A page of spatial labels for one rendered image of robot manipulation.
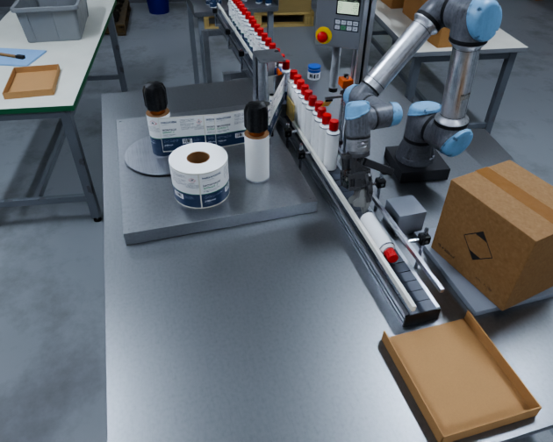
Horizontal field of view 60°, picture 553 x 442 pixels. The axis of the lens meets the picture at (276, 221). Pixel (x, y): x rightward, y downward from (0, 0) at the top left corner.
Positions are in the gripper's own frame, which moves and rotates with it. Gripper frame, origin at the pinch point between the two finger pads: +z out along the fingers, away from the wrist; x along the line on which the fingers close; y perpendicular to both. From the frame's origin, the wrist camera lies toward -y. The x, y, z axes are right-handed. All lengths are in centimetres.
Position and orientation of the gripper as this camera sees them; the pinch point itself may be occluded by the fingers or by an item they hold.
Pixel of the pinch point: (365, 210)
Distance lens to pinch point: 161.2
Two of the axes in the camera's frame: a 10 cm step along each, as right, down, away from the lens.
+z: 0.9, 9.3, 3.5
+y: -9.6, 1.7, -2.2
